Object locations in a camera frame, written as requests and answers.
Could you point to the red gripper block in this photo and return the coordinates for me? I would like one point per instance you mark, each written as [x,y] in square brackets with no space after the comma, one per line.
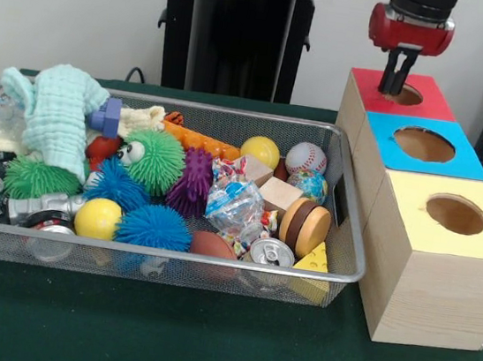
[412,36]

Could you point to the purple plastic toy piece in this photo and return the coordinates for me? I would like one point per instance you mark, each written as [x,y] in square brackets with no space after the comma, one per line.
[105,116]

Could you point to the mint green waffle cloth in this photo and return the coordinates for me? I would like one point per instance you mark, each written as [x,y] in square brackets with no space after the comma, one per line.
[58,121]

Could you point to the wooden box with three holes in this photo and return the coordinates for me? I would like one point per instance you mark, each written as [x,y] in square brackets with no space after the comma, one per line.
[430,299]

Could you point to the shallow clear mesh bin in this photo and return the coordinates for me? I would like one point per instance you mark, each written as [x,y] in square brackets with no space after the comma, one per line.
[228,282]

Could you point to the globe print ball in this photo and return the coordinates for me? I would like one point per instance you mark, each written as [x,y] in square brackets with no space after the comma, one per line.
[310,185]

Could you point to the wooden burger toy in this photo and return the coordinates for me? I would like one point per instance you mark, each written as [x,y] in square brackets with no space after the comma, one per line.
[306,227]

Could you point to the yellow cheese wedge toy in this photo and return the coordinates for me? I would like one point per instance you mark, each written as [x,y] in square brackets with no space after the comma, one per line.
[315,259]

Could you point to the silver drink can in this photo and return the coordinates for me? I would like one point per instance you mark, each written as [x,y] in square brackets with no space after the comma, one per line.
[272,251]

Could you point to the blue spiky ball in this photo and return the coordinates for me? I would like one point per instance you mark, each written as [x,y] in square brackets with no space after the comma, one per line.
[153,227]

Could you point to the dark green tablecloth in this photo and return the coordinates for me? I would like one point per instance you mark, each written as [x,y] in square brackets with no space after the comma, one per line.
[202,344]

